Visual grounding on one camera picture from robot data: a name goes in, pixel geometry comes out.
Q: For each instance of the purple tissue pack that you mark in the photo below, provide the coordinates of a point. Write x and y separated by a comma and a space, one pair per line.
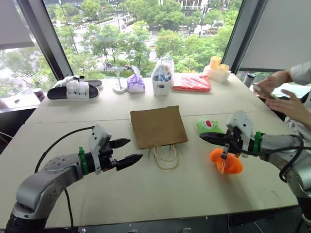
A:
135, 83

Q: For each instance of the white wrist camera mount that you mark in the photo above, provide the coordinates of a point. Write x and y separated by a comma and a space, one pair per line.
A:
97, 136
241, 123

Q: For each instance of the grey window blind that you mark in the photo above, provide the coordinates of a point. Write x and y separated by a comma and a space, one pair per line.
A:
14, 21
279, 34

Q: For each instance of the white stemmed glass stand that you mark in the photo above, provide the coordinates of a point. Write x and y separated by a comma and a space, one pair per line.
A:
119, 87

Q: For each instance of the white plastic basket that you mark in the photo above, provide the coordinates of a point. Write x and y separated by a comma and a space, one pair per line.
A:
161, 87

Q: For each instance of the white cup holder tray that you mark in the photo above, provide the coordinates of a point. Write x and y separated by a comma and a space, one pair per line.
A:
216, 74

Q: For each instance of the tall yellow plastic cup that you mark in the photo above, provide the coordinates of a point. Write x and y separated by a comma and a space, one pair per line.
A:
215, 63

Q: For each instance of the white red drink can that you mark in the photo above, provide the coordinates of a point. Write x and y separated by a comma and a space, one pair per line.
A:
39, 94

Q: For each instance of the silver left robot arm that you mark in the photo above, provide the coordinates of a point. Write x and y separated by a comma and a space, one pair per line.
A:
41, 184

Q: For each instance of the green plush toy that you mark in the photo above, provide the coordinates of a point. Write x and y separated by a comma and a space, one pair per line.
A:
209, 125

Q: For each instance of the person right forearm grey sleeve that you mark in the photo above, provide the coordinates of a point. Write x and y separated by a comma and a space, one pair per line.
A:
301, 72

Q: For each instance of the clear bag of items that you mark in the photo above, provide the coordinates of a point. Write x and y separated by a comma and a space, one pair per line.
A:
162, 69

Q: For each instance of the red plastic packet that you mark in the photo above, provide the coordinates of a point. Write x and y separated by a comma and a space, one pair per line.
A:
192, 83

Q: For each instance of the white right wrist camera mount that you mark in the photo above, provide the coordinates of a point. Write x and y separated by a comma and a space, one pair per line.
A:
241, 123

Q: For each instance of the smartphone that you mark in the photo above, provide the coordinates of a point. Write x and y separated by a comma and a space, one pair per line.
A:
263, 93

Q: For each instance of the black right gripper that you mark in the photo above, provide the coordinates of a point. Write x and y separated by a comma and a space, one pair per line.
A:
234, 142

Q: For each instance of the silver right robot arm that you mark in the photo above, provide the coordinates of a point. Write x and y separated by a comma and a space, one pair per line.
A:
277, 145

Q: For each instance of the person right hand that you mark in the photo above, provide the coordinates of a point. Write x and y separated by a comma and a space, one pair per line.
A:
267, 83

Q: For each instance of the orange plush toy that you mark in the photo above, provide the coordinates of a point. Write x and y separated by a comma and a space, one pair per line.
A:
232, 165

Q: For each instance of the grey cylindrical bottle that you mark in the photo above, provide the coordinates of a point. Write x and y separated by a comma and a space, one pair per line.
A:
249, 80

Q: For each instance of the brown paper bag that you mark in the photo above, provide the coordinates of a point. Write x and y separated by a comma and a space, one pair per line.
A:
158, 126

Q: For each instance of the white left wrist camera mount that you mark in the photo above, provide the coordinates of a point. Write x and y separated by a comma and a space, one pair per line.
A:
97, 136

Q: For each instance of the dark window frame post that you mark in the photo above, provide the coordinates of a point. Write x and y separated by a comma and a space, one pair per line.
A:
46, 38
240, 36

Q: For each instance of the black white slipper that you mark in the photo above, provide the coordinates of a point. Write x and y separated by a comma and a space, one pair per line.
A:
73, 92
94, 83

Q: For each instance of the person left hand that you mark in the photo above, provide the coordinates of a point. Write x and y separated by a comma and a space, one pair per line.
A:
291, 106

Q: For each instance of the person white shirt torso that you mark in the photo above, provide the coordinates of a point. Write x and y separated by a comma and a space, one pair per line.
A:
297, 128

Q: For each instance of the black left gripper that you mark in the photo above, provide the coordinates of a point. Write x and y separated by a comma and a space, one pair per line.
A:
107, 157

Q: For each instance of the short yellow plastic cup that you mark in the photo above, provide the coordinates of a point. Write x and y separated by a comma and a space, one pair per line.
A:
224, 68

